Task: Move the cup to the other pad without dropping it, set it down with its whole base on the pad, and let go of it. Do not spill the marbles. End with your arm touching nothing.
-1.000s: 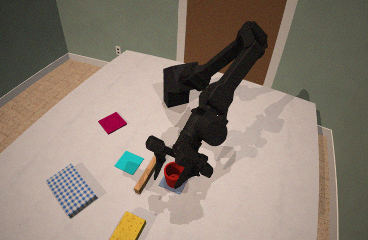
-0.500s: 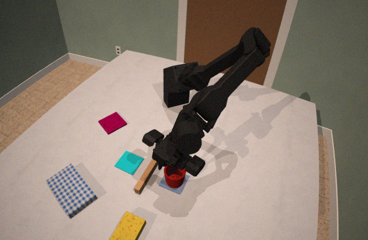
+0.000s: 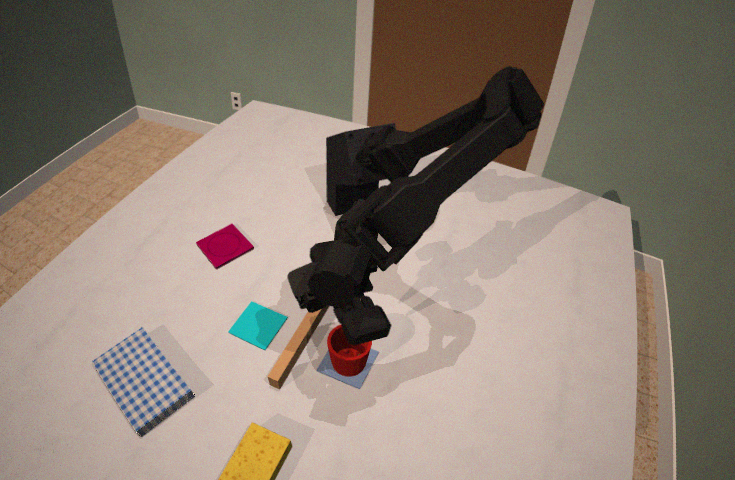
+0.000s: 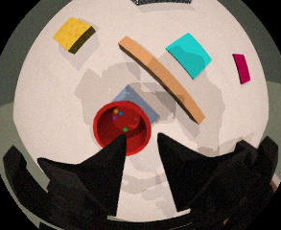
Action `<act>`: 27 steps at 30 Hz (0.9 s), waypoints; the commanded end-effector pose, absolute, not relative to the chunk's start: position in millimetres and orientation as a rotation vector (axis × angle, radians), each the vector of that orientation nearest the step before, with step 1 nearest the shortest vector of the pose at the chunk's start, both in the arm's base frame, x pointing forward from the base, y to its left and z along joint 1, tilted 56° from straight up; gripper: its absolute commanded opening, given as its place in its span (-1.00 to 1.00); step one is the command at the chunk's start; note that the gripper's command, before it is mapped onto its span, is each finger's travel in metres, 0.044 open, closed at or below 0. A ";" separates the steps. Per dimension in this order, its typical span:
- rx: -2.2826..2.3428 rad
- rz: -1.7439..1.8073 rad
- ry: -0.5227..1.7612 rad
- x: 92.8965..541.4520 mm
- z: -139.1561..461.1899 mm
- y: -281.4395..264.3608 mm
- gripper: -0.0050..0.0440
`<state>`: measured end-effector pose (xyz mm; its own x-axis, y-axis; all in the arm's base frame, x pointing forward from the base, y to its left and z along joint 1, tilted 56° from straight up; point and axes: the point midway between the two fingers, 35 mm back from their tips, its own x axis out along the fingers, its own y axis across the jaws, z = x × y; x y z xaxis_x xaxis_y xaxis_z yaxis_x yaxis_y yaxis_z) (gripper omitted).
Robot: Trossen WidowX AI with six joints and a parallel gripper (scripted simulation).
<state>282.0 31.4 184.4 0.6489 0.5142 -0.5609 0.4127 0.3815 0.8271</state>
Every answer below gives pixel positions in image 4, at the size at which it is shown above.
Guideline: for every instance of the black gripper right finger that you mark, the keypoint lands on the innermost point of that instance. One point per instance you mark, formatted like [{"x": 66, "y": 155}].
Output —
[{"x": 188, "y": 172}]

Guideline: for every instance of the red cup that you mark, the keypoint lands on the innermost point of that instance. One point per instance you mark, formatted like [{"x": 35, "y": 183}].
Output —
[{"x": 106, "y": 130}]

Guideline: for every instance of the dark red square coaster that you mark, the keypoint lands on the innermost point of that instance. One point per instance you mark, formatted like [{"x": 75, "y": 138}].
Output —
[{"x": 241, "y": 65}]

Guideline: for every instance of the yellow sponge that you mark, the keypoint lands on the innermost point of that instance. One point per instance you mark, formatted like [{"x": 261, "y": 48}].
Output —
[{"x": 72, "y": 34}]

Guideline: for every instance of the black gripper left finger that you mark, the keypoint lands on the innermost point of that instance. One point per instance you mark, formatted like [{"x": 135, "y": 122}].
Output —
[{"x": 99, "y": 177}]

